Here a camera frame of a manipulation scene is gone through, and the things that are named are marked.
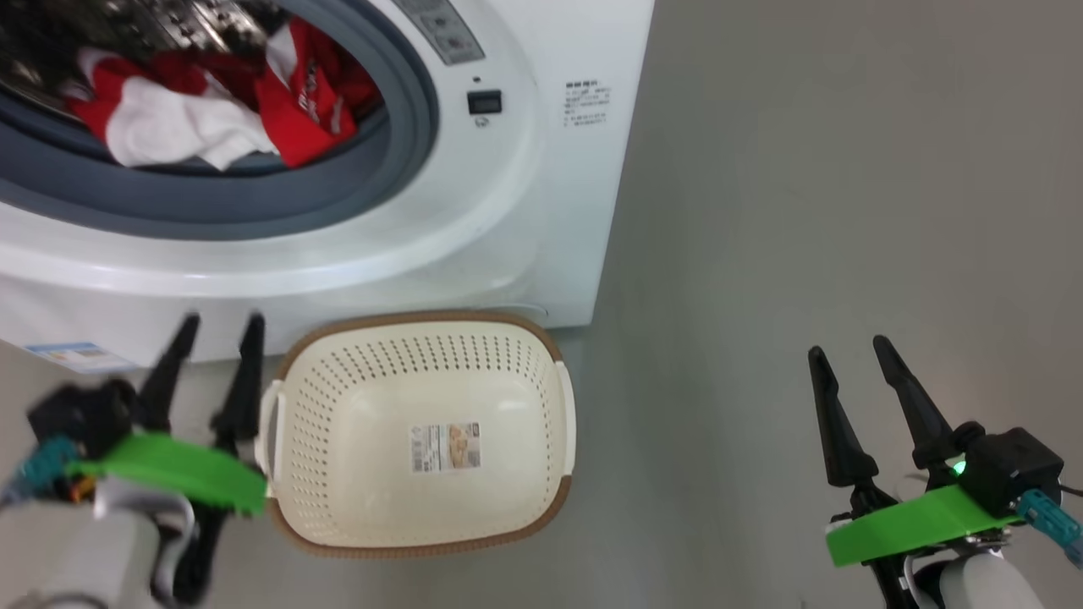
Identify cream basket with brown rim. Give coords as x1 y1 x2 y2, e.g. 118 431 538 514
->
256 310 577 559

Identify teal right camera connector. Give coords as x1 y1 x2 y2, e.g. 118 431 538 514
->
1015 489 1083 568

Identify red and white clothes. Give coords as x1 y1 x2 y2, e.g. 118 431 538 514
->
66 17 382 170

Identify teal camera connector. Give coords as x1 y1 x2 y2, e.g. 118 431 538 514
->
0 436 81 508
1015 489 1083 568

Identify white front-load washing machine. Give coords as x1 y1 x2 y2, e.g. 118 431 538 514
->
0 0 655 373

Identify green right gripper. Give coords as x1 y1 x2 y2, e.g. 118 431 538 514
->
808 335 1020 568

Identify teal left camera connector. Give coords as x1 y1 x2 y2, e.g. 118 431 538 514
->
0 436 81 508

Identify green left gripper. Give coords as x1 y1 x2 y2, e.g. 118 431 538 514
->
66 313 267 517

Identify printed food package label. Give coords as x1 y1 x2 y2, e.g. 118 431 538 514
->
411 422 481 473

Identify grey instruction sticker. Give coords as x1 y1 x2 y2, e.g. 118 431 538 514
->
393 0 486 66

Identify blue energy label sticker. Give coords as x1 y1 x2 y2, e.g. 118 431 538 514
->
24 341 136 375

